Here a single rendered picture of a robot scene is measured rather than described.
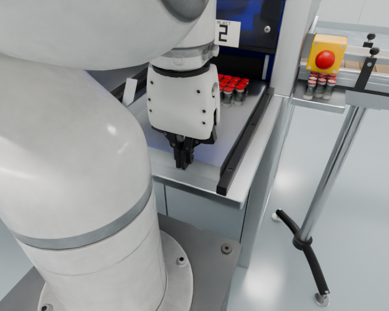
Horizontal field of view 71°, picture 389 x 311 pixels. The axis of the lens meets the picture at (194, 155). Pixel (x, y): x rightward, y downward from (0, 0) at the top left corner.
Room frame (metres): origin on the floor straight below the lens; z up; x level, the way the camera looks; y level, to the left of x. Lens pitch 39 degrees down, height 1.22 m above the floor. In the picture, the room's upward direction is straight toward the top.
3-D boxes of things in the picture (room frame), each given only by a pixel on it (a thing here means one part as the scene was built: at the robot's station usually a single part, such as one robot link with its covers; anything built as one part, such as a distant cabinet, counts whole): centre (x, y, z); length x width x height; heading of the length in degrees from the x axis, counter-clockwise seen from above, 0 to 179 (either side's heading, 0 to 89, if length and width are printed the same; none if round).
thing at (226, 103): (0.61, -0.08, 0.91); 0.02 x 0.02 x 0.05
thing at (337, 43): (0.66, -0.31, 1.00); 0.08 x 0.07 x 0.07; 156
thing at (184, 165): (0.34, 0.00, 0.95); 0.03 x 0.03 x 0.07; 66
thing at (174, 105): (0.35, 0.02, 1.04); 0.10 x 0.08 x 0.11; 66
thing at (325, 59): (0.62, -0.30, 1.00); 0.04 x 0.04 x 0.04; 66
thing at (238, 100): (0.65, -0.04, 0.91); 0.18 x 0.02 x 0.05; 66
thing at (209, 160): (0.55, 0.01, 0.90); 0.34 x 0.26 x 0.04; 156
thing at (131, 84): (0.58, 0.18, 0.91); 0.14 x 0.03 x 0.06; 157
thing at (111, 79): (0.79, 0.27, 0.90); 0.34 x 0.26 x 0.04; 156
